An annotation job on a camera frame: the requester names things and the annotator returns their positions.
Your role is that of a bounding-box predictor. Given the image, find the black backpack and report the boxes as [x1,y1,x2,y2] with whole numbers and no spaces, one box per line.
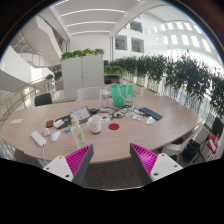
[182,139,201,163]

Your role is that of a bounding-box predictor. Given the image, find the green tote bag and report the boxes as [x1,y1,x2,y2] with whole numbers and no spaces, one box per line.
[110,84,134,108]

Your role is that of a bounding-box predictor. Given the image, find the dark blue keyboard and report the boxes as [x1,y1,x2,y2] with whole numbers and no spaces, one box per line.
[138,106,164,121]

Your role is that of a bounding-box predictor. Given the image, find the white cabinet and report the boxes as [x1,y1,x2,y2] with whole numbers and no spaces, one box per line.
[60,54,105,101]

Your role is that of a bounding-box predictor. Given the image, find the white mug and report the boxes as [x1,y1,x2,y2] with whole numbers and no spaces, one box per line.
[87,114,102,135]

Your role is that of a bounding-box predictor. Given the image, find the tangle of black cables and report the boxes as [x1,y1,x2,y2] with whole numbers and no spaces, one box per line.
[108,106,146,120]

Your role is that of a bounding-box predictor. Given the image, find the green plants atop cabinet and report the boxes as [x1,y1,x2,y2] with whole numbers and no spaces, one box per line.
[60,48,105,61]

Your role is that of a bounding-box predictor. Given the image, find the black chair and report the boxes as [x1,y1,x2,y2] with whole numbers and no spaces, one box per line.
[34,92,53,107]

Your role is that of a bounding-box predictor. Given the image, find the colourful sticker sheet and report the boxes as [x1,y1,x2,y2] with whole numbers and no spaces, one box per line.
[99,113,111,124]

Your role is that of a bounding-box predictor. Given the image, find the clear plastic bottle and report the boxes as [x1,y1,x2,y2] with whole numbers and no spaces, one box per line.
[70,118,86,149]

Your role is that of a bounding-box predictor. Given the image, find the flat round red coaster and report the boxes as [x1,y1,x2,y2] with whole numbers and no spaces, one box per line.
[108,122,120,131]

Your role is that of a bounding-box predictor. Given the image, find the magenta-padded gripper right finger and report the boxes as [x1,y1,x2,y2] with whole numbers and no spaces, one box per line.
[129,143,184,185]

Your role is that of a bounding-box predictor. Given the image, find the white chair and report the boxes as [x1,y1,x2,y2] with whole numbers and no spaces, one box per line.
[163,123,204,158]
[76,86,102,102]

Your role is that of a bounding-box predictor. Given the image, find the clear plastic packet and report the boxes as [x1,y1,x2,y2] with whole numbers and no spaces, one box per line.
[145,116,156,126]

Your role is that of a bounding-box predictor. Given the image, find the brown planter with plants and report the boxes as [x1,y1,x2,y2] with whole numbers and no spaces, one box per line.
[53,70,64,92]

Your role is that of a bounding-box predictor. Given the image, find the row of tall green plants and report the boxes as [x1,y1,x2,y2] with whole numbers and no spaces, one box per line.
[104,54,224,118]

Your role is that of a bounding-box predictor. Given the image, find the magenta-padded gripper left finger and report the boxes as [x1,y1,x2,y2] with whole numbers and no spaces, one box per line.
[43,143,95,186]

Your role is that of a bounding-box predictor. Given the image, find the clear glass jar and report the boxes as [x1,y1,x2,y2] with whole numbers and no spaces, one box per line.
[100,89,110,109]

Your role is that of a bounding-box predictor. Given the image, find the white power strip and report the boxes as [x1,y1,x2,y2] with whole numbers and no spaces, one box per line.
[30,130,48,162]

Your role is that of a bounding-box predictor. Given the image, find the white packet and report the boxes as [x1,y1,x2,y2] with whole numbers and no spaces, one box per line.
[53,119,65,129]

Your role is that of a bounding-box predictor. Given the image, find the black notebook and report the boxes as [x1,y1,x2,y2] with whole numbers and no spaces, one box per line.
[53,114,72,130]

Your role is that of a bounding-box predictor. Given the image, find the printed booklet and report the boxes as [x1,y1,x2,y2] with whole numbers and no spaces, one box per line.
[69,105,92,124]

